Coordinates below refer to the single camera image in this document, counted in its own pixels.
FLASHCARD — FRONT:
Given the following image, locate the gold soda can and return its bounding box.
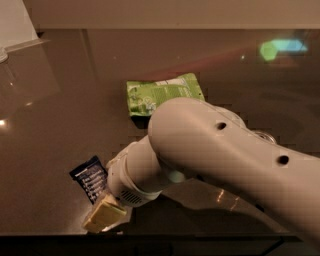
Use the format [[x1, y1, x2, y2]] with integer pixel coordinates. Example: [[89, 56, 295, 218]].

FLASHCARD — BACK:
[[253, 130, 277, 144]]

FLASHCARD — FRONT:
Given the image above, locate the dark blue rxbar wrapper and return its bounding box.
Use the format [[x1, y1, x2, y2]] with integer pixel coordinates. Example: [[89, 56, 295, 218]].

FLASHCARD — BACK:
[[69, 156, 108, 204]]

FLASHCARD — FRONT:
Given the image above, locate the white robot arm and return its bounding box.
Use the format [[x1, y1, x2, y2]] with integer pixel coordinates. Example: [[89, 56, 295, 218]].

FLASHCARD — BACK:
[[83, 98, 320, 247]]

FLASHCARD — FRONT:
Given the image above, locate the green rice chip bag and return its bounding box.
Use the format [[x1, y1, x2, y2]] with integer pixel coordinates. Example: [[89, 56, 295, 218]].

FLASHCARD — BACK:
[[126, 73, 205, 117]]

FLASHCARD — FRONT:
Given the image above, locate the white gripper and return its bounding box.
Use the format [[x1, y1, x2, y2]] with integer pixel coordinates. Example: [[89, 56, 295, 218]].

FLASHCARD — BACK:
[[82, 146, 162, 233]]

